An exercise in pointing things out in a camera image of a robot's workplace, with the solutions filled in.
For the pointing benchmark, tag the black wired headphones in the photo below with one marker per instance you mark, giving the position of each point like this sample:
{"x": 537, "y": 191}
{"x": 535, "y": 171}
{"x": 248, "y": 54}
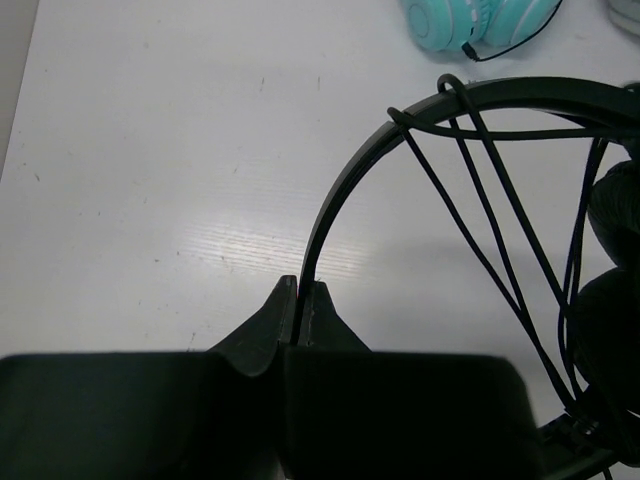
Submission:
{"x": 541, "y": 178}

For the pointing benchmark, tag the white grey gaming headset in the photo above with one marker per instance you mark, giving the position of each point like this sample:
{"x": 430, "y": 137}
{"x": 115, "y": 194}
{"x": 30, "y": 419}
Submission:
{"x": 625, "y": 14}

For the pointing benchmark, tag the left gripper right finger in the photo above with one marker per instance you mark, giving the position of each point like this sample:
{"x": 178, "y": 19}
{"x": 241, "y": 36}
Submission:
{"x": 317, "y": 325}

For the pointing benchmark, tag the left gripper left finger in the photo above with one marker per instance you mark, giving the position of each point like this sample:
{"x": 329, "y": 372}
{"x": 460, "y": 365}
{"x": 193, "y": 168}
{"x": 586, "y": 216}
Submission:
{"x": 250, "y": 349}

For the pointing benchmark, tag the teal cat-ear headphones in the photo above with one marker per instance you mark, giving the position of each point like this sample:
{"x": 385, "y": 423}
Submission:
{"x": 481, "y": 29}

